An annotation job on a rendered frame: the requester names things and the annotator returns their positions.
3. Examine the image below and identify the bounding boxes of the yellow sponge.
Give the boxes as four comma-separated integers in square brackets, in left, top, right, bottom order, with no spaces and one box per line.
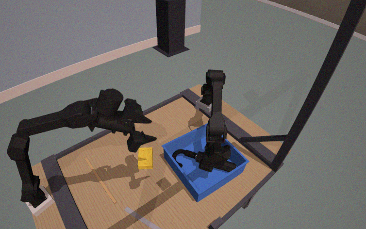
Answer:
[138,147,153,169]

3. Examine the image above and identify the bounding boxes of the blue open box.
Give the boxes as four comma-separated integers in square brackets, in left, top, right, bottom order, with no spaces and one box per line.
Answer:
[162,123,249,202]

